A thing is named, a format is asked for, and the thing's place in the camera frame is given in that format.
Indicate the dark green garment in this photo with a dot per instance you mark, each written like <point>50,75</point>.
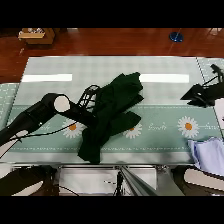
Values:
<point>110,110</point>

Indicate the light blue garment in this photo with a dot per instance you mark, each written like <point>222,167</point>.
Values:
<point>208,155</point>

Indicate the silver frame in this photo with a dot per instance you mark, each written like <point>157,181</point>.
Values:
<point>141,186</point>

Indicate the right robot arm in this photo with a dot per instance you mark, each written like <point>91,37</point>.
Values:
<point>203,178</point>

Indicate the blue round object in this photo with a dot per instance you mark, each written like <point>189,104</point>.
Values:
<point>176,36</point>

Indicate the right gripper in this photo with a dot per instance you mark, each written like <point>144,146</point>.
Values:
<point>201,95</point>

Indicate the wooden box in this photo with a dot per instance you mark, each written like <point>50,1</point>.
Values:
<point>36,36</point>

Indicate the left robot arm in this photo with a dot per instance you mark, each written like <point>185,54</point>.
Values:
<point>36,115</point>

